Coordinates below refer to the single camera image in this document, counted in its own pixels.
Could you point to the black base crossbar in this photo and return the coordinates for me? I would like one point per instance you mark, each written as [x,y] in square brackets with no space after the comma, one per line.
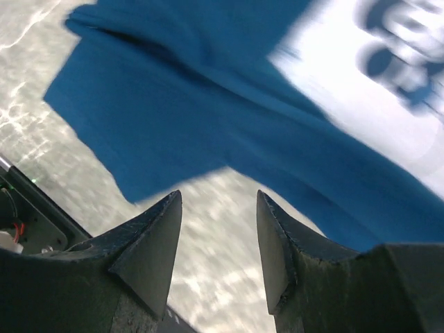
[33,224]

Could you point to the dark blue printed t-shirt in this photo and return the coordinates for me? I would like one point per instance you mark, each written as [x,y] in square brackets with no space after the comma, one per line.
[335,105]

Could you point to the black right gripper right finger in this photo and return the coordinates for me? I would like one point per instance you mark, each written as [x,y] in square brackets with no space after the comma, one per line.
[313,284]

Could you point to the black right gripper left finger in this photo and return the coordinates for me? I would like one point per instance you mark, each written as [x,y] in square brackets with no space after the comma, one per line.
[116,282]

